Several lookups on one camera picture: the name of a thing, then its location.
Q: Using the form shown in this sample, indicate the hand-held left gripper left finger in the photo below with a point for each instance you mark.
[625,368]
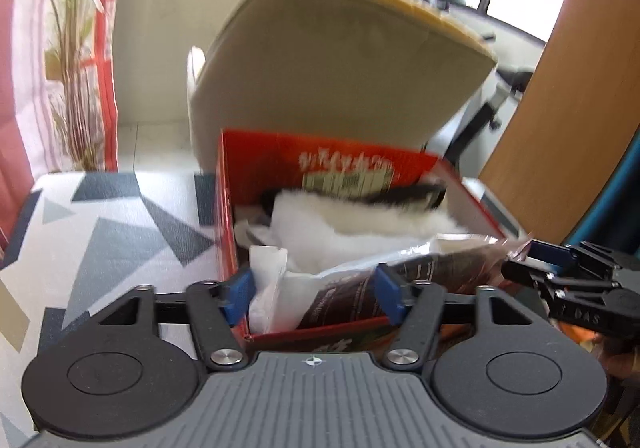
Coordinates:
[240,293]

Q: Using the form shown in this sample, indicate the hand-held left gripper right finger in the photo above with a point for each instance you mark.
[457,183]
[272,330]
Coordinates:
[387,295]

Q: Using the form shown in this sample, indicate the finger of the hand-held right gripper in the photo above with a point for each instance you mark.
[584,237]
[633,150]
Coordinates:
[522,270]
[550,252]

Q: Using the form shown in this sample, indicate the white plastic wrapper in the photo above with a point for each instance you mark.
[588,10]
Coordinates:
[267,278]

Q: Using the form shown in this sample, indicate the printed clear plastic packet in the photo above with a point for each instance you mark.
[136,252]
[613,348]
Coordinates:
[345,298]

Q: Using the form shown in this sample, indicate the red strawberry print cardboard box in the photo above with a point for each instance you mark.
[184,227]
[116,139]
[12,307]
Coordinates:
[227,228]

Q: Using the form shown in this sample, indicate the white fluffy plush toy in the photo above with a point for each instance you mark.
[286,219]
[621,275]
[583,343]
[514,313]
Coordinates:
[320,228]

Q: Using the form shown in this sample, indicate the teal curtain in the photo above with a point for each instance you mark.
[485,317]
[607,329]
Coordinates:
[620,198]

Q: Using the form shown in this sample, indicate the wooden panel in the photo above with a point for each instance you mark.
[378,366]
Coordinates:
[565,117]

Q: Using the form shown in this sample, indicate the exercise bike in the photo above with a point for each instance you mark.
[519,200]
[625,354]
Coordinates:
[480,122]

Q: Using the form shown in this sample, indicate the geometric patterned tablecloth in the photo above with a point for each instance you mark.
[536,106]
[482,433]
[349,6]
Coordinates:
[100,238]

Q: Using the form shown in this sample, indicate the beige upholstered chair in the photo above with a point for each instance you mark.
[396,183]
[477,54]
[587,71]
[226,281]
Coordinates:
[325,67]

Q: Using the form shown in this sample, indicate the dried grass plant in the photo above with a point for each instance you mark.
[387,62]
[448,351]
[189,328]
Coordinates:
[75,92]

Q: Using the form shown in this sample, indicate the red and white curtain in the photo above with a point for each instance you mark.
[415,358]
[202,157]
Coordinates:
[20,102]

